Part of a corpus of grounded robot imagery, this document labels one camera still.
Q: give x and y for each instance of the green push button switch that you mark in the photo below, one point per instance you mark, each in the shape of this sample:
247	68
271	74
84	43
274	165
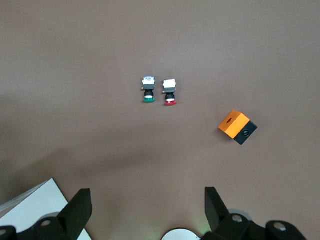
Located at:
148	86

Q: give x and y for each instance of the white drawer cabinet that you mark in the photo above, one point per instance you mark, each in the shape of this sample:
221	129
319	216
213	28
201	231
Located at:
37	202

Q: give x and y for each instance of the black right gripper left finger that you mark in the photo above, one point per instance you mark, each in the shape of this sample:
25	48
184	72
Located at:
72	217

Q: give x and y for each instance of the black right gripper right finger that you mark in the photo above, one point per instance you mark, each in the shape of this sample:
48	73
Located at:
217	212

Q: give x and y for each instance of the red push button switch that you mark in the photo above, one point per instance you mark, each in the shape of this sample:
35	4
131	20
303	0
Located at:
170	88

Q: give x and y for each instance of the orange and black button box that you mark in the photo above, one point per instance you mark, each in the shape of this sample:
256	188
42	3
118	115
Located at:
232	125

